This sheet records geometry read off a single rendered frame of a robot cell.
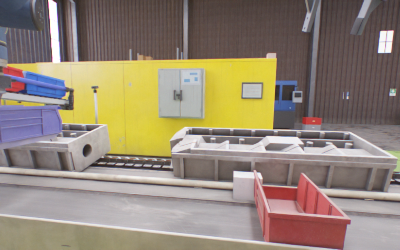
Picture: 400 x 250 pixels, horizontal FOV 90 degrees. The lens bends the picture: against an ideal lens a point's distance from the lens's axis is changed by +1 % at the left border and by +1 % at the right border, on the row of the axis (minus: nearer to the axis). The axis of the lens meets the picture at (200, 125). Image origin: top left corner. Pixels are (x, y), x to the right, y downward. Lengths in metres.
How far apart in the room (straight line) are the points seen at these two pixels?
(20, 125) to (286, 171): 1.12
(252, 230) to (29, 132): 0.91
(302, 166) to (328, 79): 12.71
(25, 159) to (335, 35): 13.97
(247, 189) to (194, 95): 2.35
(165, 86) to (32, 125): 2.42
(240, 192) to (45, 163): 1.10
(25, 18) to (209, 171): 0.93
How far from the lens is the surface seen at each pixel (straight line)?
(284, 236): 0.62
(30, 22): 0.96
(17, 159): 1.59
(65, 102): 1.81
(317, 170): 1.09
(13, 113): 0.99
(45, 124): 1.08
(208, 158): 0.98
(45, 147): 1.38
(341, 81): 13.96
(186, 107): 3.14
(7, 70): 1.54
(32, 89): 1.63
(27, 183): 1.38
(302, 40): 13.53
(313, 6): 0.65
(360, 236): 0.89
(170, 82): 3.21
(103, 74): 3.96
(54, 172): 1.38
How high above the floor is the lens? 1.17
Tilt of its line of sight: 7 degrees down
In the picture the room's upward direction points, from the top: 1 degrees clockwise
